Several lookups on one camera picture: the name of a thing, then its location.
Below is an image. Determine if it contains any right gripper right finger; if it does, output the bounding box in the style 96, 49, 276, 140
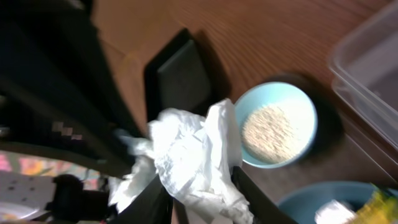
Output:
231, 166, 297, 224

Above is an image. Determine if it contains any white tissue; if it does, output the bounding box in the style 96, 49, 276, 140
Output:
109, 98, 254, 223
314, 200, 356, 224

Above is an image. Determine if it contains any clear plastic bin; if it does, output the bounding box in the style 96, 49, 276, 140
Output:
328, 1, 397, 147

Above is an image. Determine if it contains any dark blue plate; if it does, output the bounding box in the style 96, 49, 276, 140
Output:
276, 180, 398, 224

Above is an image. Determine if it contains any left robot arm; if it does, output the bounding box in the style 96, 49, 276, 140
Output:
1, 0, 141, 177

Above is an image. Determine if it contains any black plastic tray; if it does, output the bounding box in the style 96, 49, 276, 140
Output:
144, 28, 213, 121

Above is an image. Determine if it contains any yellow snack wrapper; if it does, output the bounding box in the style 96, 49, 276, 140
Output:
348, 186, 397, 224

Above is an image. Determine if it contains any light blue rice bowl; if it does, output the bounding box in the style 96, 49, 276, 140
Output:
234, 82, 318, 169

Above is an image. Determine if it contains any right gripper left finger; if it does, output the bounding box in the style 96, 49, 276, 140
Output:
108, 176, 173, 224

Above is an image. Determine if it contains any dark brown serving tray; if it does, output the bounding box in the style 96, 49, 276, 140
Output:
241, 73, 397, 202

